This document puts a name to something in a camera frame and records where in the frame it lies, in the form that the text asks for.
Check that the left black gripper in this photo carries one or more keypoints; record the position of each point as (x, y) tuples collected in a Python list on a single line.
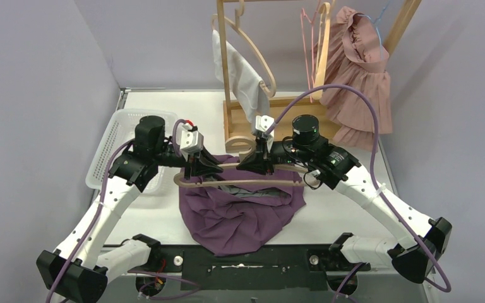
[(192, 161)]

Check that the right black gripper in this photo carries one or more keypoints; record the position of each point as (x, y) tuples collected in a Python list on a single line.
[(258, 161)]

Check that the purple garment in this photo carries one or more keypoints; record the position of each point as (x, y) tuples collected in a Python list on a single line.
[(229, 220)]

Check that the white skirt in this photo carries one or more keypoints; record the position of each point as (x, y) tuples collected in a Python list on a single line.
[(247, 85)]

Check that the pink garment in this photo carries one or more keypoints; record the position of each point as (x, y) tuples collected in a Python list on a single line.
[(354, 60)]

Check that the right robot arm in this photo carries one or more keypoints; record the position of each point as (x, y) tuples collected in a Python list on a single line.
[(417, 240)]

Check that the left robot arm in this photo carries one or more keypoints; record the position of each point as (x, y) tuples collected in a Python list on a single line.
[(77, 269)]

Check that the wooden hanger rack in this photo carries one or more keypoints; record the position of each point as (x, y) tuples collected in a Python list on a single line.
[(234, 130)]

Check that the thick wooden hanger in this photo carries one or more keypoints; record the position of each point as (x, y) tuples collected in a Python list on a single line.
[(323, 42)]

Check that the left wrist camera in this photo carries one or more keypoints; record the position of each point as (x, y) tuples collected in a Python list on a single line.
[(191, 141)]

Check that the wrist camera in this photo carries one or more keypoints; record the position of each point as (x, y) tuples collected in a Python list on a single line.
[(262, 126), (191, 141)]

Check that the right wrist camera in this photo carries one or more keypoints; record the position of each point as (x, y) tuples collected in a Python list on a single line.
[(262, 126)]

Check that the pink wire hanger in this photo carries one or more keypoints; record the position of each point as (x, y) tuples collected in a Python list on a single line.
[(311, 48)]

